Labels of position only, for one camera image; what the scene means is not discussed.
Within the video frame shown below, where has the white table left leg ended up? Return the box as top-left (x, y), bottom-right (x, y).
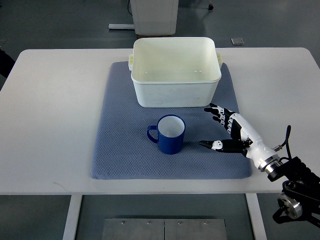
top-left (62, 193), bottom-right (83, 240)

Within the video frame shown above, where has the white plastic storage box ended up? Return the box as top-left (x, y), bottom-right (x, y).
top-left (128, 37), bottom-right (222, 108)

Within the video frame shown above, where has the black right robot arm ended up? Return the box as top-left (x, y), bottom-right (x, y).
top-left (264, 125), bottom-right (320, 227)

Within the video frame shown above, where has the white table right leg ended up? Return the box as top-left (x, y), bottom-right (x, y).
top-left (245, 193), bottom-right (267, 240)

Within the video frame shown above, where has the grey metal floor plate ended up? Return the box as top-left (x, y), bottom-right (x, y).
top-left (102, 218), bottom-right (227, 240)

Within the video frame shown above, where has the blue enamel mug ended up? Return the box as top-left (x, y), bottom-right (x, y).
top-left (146, 114), bottom-right (186, 155)

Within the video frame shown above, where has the grey metal base bar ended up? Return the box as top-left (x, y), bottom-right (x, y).
top-left (108, 23), bottom-right (135, 30)

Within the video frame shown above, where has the white cabinet pedestal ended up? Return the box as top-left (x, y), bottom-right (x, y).
top-left (130, 0), bottom-right (179, 36)

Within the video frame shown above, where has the small grey floor plate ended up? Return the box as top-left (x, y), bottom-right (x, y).
top-left (230, 37), bottom-right (245, 46)

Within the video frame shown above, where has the white table leg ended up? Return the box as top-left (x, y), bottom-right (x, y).
top-left (62, 193), bottom-right (83, 240)
top-left (245, 193), bottom-right (267, 240)

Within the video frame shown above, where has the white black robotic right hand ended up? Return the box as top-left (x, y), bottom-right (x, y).
top-left (199, 103), bottom-right (281, 175)

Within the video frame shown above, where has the dark clothed person at edge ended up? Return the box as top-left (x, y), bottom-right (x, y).
top-left (0, 49), bottom-right (16, 78)

